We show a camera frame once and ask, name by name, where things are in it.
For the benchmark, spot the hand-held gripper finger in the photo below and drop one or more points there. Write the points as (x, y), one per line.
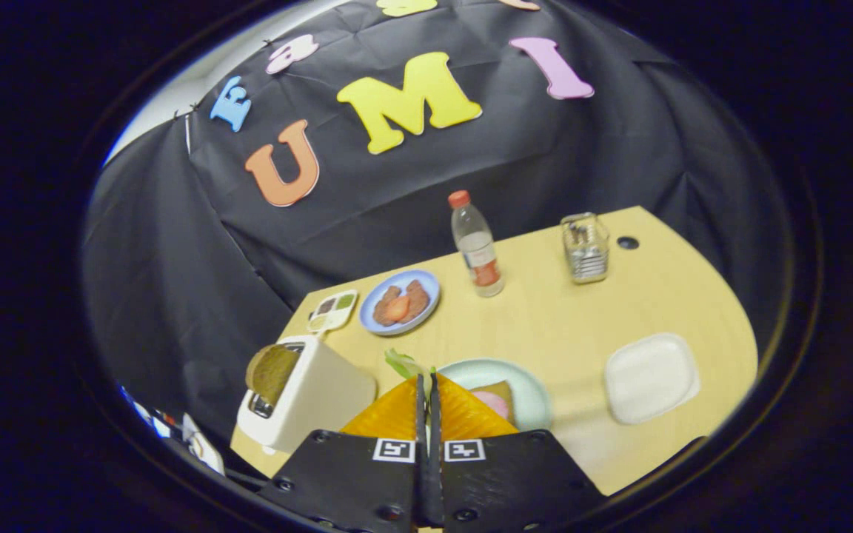
(435, 481)
(421, 474)

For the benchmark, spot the green lettuce leaf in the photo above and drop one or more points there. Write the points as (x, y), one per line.
(404, 364)

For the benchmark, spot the brown toast slice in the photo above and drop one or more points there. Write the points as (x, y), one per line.
(275, 370)

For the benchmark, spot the pink ham slice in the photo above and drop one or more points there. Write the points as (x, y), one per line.
(493, 405)

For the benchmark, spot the bread slice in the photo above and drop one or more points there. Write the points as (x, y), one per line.
(504, 389)

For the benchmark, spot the white toaster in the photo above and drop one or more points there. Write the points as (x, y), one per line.
(323, 392)

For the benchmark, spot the pale green plate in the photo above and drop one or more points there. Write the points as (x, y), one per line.
(526, 385)

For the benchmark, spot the brown meat patty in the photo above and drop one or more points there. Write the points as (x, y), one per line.
(419, 296)
(382, 314)

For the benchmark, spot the red tomato slice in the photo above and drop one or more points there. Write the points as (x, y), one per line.
(397, 309)

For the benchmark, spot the white seasoning tray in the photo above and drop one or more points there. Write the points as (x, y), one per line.
(332, 311)

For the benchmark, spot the blue plate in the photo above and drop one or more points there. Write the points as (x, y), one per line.
(426, 281)

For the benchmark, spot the white flat object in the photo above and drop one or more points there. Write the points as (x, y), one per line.
(203, 444)

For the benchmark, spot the red cap plastic bottle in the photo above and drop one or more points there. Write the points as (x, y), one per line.
(477, 252)

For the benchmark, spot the white square plate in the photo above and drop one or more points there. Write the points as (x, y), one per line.
(652, 377)

